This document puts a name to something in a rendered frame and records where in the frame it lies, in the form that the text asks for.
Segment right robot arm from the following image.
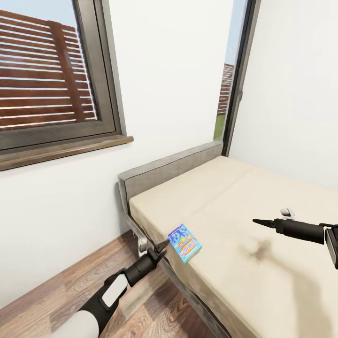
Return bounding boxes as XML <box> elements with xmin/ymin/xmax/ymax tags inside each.
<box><xmin>253</xmin><ymin>208</ymin><xmax>338</xmax><ymax>270</ymax></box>

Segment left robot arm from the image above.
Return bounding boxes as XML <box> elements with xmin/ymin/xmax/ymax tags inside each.
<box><xmin>47</xmin><ymin>238</ymin><xmax>170</xmax><ymax>338</ymax></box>

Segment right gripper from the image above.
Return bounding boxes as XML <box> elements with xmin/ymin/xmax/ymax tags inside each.
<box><xmin>253</xmin><ymin>218</ymin><xmax>307</xmax><ymax>241</ymax></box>

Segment board game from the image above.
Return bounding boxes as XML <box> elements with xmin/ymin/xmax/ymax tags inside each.
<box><xmin>167</xmin><ymin>224</ymin><xmax>202</xmax><ymax>263</ymax></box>

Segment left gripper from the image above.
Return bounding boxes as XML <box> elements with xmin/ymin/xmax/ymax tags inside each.
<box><xmin>134</xmin><ymin>239</ymin><xmax>170</xmax><ymax>279</ymax></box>

